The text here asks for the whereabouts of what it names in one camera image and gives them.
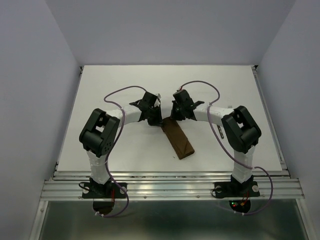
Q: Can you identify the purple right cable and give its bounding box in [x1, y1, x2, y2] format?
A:
[177, 80, 273, 216]

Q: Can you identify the silver knife dark handle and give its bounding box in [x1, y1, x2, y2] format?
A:
[217, 125, 225, 139]

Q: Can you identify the purple cable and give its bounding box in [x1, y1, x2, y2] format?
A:
[94, 86, 151, 218]
[177, 80, 273, 216]

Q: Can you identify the aluminium rail frame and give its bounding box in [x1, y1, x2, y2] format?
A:
[30, 65, 317, 240]

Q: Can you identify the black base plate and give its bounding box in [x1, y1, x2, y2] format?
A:
[211, 181, 261, 199]
[81, 182, 126, 199]

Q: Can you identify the brown cloth napkin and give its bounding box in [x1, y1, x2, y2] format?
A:
[161, 117, 195, 160]

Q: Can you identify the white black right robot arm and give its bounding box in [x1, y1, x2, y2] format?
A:
[171, 89, 262, 199]

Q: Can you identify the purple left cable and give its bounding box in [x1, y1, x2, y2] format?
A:
[94, 86, 151, 218]

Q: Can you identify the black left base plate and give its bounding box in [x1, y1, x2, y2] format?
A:
[81, 182, 126, 199]

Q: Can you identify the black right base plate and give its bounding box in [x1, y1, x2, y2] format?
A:
[211, 181, 261, 199]

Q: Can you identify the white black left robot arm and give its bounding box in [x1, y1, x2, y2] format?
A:
[79, 91, 163, 199]

